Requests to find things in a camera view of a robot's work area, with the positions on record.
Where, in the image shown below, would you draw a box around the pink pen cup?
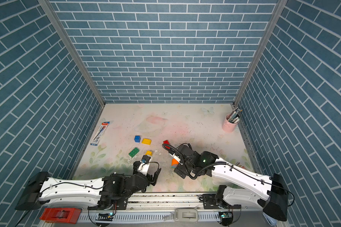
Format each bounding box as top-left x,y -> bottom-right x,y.
222,114 -> 240,133

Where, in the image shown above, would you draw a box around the dark blue square lego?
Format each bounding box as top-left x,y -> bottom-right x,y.
134,135 -> 141,143

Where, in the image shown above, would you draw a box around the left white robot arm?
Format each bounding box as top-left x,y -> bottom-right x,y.
15,159 -> 161,211

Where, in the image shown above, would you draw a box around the orange half-round lego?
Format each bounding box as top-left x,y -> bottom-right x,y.
171,159 -> 179,166

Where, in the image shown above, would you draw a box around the coloured marker pack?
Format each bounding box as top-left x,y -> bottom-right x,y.
236,162 -> 247,169

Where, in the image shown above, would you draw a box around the yellow curved lego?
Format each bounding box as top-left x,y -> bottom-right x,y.
142,138 -> 152,145

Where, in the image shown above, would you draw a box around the pen package box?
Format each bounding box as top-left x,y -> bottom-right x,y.
90,122 -> 110,146

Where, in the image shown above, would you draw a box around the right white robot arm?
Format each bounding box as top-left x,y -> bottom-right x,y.
162,143 -> 293,221

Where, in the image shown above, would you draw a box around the grey clamp handle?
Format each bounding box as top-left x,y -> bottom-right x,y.
163,208 -> 199,223

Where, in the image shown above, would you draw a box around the pens in cup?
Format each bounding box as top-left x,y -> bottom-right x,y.
226,107 -> 242,124

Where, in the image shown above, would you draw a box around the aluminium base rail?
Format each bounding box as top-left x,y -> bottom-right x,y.
46,191 -> 282,225

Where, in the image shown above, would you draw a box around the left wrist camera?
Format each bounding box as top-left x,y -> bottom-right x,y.
138,155 -> 152,176

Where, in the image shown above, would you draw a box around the yellow square lego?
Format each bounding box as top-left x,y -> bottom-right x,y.
146,150 -> 153,156

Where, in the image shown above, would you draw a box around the green long lego upper-left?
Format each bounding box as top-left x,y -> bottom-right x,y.
128,148 -> 140,158

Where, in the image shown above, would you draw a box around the red tool on rail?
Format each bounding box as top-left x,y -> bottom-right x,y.
39,208 -> 81,224

